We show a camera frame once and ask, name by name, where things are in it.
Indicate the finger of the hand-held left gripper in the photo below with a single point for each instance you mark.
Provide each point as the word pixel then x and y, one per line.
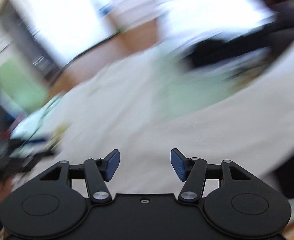
pixel 32 146

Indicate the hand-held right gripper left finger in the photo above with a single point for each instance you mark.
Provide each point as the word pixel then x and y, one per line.
pixel 112 165

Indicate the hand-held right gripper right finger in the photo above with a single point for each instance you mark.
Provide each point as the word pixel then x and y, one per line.
pixel 178 165

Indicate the cream waffle garment green trim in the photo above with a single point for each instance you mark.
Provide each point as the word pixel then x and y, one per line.
pixel 149 125

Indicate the pale green panel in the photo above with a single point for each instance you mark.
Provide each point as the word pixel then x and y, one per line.
pixel 12 85

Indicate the pale green sheet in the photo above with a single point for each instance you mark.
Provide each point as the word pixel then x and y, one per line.
pixel 187 92

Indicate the white door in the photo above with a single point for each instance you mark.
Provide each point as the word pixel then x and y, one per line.
pixel 62 17

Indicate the blue plastic bag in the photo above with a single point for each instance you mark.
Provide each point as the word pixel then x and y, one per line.
pixel 104 8

